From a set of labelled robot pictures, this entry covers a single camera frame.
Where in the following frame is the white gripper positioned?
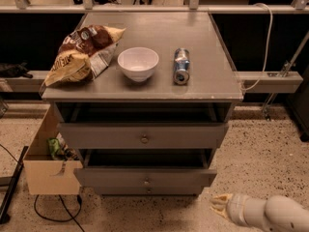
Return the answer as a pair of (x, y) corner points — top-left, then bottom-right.
(211, 193), (253, 226)

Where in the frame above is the grey drawer cabinet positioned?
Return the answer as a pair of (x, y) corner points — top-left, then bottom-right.
(41, 11), (244, 196)

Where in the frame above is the blue soda can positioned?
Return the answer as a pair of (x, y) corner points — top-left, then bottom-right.
(173, 48), (190, 85)

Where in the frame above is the white bowl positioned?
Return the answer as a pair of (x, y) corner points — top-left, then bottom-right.
(118, 47), (159, 82)

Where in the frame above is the green snack packet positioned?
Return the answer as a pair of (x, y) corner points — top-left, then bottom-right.
(47, 138), (62, 157)

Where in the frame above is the cardboard box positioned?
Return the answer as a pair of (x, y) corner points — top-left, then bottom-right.
(22, 105), (83, 196)

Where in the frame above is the brown yellow chip bag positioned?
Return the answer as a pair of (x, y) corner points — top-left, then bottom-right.
(44, 25), (125, 87)

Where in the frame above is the black bar on floor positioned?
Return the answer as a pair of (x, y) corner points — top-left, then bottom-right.
(0, 146), (28, 224)

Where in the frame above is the metal rail frame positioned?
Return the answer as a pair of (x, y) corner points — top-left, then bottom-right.
(0, 0), (309, 95)

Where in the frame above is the black floor cable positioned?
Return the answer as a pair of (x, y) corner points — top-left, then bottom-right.
(33, 193), (86, 232)

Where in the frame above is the white cable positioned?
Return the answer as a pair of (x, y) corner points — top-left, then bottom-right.
(240, 2), (274, 93)

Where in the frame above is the black object on rail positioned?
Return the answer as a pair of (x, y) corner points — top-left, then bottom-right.
(0, 62), (33, 78)

